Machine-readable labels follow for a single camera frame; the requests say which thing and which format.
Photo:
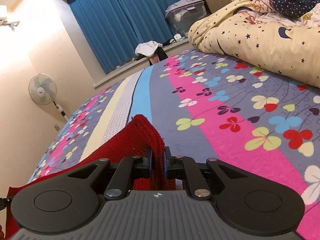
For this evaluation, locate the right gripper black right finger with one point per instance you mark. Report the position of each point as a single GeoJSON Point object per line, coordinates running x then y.
{"type": "Point", "coordinates": [233, 202]}

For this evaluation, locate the red knitted sweater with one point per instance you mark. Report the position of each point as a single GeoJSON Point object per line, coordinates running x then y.
{"type": "Point", "coordinates": [146, 212]}

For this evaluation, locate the clear plastic storage bin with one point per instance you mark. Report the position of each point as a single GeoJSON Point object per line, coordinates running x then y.
{"type": "Point", "coordinates": [184, 13]}

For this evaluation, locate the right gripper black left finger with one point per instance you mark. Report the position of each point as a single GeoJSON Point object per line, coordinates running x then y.
{"type": "Point", "coordinates": [71, 200]}

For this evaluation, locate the cream star-patterned duvet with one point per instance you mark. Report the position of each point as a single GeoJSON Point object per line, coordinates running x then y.
{"type": "Point", "coordinates": [253, 31]}

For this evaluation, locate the person's left hand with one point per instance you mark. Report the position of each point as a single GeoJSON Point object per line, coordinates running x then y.
{"type": "Point", "coordinates": [1, 233]}

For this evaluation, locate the blue window curtain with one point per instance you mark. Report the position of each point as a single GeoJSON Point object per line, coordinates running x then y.
{"type": "Point", "coordinates": [113, 28]}

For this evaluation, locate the colourful floral bed blanket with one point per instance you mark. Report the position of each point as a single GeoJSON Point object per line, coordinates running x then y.
{"type": "Point", "coordinates": [209, 106]}

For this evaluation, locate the white cloth on sill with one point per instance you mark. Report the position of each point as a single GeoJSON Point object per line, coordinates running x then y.
{"type": "Point", "coordinates": [147, 49]}

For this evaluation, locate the wall power outlet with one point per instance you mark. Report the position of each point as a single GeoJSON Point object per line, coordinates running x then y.
{"type": "Point", "coordinates": [57, 127]}

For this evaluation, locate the white standing fan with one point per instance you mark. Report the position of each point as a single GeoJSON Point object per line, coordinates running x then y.
{"type": "Point", "coordinates": [43, 91]}

